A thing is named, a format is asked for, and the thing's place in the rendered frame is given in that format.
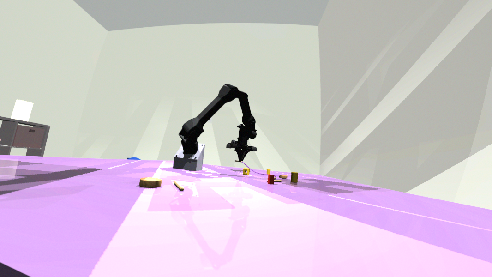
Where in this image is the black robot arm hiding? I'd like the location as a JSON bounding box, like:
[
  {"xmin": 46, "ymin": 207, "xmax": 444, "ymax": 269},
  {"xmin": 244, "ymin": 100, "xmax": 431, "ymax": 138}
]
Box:
[{"xmin": 179, "ymin": 84, "xmax": 257, "ymax": 154}]

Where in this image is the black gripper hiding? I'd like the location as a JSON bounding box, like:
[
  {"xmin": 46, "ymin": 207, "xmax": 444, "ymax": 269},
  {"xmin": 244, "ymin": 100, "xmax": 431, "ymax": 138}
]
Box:
[{"xmin": 226, "ymin": 135, "xmax": 257, "ymax": 162}]

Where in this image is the olive yellow cylinder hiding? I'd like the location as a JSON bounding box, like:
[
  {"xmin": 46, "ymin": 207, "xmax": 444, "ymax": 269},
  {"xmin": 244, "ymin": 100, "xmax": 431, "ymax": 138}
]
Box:
[{"xmin": 291, "ymin": 172, "xmax": 298, "ymax": 183}]

